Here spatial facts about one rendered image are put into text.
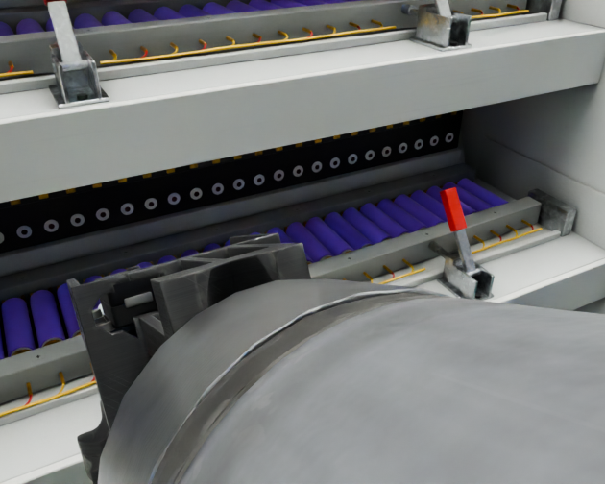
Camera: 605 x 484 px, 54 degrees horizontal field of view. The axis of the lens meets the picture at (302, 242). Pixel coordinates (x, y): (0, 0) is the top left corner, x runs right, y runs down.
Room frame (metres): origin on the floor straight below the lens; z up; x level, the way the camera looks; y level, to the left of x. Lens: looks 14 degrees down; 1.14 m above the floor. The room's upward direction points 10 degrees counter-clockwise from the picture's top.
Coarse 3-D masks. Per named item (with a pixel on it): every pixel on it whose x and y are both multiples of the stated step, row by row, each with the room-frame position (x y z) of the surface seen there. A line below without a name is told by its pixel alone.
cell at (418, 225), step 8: (384, 200) 0.58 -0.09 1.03; (384, 208) 0.57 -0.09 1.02; (392, 208) 0.56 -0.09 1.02; (400, 208) 0.56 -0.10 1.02; (392, 216) 0.56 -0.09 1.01; (400, 216) 0.55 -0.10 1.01; (408, 216) 0.55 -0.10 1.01; (400, 224) 0.55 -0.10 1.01; (408, 224) 0.54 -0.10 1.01; (416, 224) 0.53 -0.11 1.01
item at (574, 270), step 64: (320, 192) 0.58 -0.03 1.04; (512, 192) 0.62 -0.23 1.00; (576, 192) 0.55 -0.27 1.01; (0, 256) 0.46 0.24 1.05; (64, 256) 0.48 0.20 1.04; (512, 256) 0.51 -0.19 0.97; (576, 256) 0.51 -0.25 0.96; (0, 320) 0.44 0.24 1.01; (0, 448) 0.33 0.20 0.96; (64, 448) 0.32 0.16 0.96
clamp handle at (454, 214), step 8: (440, 192) 0.48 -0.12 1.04; (448, 192) 0.47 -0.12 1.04; (456, 192) 0.47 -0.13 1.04; (448, 200) 0.47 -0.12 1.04; (456, 200) 0.47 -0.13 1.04; (448, 208) 0.47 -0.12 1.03; (456, 208) 0.47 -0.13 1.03; (448, 216) 0.47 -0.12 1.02; (456, 216) 0.47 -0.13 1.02; (448, 224) 0.47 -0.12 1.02; (456, 224) 0.46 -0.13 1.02; (464, 224) 0.47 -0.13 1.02; (456, 232) 0.46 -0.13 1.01; (464, 232) 0.47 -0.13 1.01; (456, 240) 0.46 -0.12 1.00; (464, 240) 0.46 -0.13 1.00; (464, 248) 0.46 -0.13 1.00; (464, 256) 0.46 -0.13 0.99; (464, 264) 0.46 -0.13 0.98; (472, 264) 0.46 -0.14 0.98
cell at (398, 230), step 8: (368, 208) 0.57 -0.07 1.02; (376, 208) 0.56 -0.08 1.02; (368, 216) 0.56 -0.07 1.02; (376, 216) 0.55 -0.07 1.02; (384, 216) 0.55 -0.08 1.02; (376, 224) 0.55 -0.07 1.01; (384, 224) 0.54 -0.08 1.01; (392, 224) 0.53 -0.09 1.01; (392, 232) 0.53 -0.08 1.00; (400, 232) 0.52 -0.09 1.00; (408, 232) 0.52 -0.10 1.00
